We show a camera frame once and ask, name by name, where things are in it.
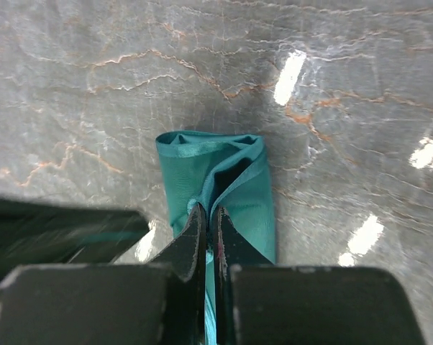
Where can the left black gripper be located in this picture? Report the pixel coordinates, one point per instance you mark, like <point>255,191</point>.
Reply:
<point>39,233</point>

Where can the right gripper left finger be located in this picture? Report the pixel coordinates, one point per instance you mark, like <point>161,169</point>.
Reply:
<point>175,290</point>

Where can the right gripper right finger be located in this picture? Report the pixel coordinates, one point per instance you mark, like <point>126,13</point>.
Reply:
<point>230,248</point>

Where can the teal satin napkin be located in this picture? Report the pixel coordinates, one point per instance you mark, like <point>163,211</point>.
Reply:
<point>216,170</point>

